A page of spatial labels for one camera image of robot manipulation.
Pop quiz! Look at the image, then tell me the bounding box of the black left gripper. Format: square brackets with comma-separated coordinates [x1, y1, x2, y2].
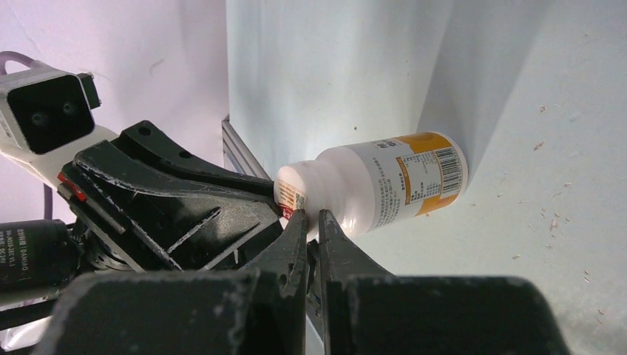
[57, 121, 282, 272]

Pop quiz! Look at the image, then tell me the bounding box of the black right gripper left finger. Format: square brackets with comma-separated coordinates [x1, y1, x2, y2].
[34, 210, 308, 354]

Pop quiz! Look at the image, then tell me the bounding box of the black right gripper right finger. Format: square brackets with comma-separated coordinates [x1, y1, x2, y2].
[319, 210, 569, 354]

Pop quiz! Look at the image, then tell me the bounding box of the white pill bottle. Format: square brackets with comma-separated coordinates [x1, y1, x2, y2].
[274, 132, 469, 240]

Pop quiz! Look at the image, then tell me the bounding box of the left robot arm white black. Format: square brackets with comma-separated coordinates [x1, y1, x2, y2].
[1, 121, 282, 328]

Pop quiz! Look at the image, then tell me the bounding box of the left aluminium corner post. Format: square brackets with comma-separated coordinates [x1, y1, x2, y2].
[221, 115, 271, 180]

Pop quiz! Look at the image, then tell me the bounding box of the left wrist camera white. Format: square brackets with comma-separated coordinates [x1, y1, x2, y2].
[1, 61, 117, 189]

